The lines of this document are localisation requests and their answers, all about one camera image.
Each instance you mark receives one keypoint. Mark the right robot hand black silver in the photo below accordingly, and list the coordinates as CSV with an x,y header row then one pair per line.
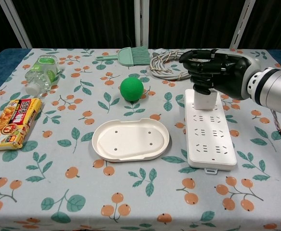
x,y
227,72

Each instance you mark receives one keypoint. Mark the small white adapter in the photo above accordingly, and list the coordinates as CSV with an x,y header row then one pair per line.
x,y
205,102

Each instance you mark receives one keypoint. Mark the white power strip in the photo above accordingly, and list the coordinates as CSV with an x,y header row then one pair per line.
x,y
210,142

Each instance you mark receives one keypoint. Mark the green foam ball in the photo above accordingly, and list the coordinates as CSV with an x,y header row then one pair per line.
x,y
131,90

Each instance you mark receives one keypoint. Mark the green hand brush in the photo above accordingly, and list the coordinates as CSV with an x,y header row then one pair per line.
x,y
127,56

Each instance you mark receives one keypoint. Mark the white oval plastic tray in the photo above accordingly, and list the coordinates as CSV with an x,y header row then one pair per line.
x,y
130,142

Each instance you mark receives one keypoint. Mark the black pleated curtain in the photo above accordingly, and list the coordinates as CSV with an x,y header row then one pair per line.
x,y
82,21

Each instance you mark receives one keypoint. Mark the floral orange leaf tablecloth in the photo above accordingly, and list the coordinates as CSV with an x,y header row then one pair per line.
x,y
130,192

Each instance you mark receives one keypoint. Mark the clear bottle green label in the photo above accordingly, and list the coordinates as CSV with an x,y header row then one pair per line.
x,y
44,72

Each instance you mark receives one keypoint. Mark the yellow red snack box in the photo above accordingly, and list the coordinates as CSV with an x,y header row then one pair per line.
x,y
10,122

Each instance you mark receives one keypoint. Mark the white metal frame pole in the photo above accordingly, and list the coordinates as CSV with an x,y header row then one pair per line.
x,y
242,24
141,24
18,24

